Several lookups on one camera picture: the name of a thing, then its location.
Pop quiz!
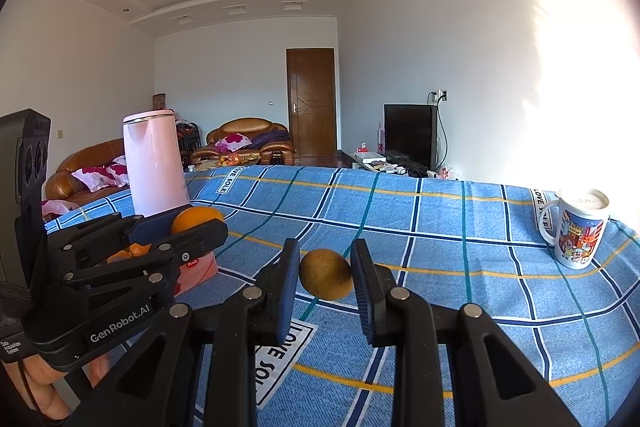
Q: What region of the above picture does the large orange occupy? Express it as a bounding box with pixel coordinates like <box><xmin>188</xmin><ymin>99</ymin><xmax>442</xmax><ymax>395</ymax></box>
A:
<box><xmin>170</xmin><ymin>206</ymin><xmax>224</xmax><ymax>234</ymax></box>

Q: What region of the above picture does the brown wooden door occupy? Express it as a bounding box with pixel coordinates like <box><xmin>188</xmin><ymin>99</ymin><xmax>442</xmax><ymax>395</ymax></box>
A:
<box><xmin>286</xmin><ymin>48</ymin><xmax>337</xmax><ymax>158</ymax></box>

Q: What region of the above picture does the small orange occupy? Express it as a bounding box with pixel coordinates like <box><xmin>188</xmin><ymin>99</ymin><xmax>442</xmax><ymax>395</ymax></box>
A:
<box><xmin>106</xmin><ymin>243</ymin><xmax>151</xmax><ymax>263</ymax></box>

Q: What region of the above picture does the white cartoon printed mug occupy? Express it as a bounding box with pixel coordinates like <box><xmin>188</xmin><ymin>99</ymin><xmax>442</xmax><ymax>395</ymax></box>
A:
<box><xmin>537</xmin><ymin>189</ymin><xmax>610</xmax><ymax>270</ymax></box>

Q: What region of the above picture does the brown leather sofa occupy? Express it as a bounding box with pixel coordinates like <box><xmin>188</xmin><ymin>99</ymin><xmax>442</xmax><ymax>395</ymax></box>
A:
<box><xmin>44</xmin><ymin>138</ymin><xmax>128</xmax><ymax>206</ymax></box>

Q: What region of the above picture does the wall power socket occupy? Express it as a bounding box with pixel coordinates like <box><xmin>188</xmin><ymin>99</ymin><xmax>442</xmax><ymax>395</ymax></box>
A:
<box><xmin>430</xmin><ymin>90</ymin><xmax>447</xmax><ymax>104</ymax></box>

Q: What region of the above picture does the pink electric kettle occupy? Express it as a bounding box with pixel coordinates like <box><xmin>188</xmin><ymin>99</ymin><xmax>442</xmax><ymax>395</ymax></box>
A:
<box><xmin>122</xmin><ymin>110</ymin><xmax>190</xmax><ymax>217</ymax></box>

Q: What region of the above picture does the tv stand with clutter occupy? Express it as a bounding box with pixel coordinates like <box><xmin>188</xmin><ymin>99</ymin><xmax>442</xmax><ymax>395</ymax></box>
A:
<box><xmin>338</xmin><ymin>142</ymin><xmax>460</xmax><ymax>180</ymax></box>

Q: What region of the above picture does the brown round pear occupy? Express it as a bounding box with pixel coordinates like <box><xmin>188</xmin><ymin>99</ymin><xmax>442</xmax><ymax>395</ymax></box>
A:
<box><xmin>299</xmin><ymin>248</ymin><xmax>352</xmax><ymax>300</ymax></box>

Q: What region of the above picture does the pink biscuit tin box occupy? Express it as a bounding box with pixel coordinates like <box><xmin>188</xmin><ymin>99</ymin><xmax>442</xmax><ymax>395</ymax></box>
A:
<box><xmin>174</xmin><ymin>251</ymin><xmax>218</xmax><ymax>296</ymax></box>

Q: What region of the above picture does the coffee table with fruit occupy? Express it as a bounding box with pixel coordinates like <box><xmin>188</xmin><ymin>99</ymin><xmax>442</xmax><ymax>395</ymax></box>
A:
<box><xmin>191</xmin><ymin>151</ymin><xmax>260</xmax><ymax>170</ymax></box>

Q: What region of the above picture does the blue plaid tablecloth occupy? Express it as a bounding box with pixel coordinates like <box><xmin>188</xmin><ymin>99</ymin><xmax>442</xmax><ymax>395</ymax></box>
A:
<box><xmin>41</xmin><ymin>164</ymin><xmax>640</xmax><ymax>427</ymax></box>

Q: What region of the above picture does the black television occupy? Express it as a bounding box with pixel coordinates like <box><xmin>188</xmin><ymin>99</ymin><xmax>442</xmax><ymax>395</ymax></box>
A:
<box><xmin>383</xmin><ymin>103</ymin><xmax>438</xmax><ymax>170</ymax></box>

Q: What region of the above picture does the brown leather armchair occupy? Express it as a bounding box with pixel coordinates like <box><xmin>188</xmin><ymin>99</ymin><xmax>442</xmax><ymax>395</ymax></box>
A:
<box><xmin>191</xmin><ymin>117</ymin><xmax>295</xmax><ymax>166</ymax></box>

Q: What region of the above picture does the person's left hand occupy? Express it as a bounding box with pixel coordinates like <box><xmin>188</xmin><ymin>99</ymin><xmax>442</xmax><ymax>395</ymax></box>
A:
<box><xmin>4</xmin><ymin>348</ymin><xmax>114</xmax><ymax>423</ymax></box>

